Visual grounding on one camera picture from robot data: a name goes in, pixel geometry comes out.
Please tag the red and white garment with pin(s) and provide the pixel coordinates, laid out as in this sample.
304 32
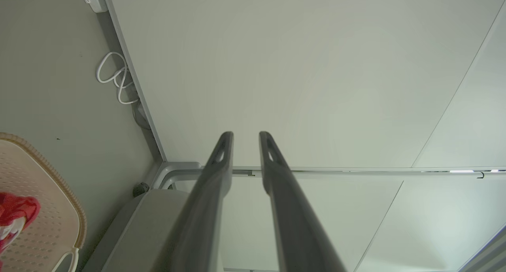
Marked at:
17 212

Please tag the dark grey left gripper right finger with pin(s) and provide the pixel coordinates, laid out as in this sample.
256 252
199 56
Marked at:
292 216

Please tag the small black round knob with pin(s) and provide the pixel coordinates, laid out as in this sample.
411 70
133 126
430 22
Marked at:
140 189

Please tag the beige perforated laundry basket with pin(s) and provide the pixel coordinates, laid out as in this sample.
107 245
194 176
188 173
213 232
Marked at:
43 208

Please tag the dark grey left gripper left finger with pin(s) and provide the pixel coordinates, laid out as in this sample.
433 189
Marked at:
205 208

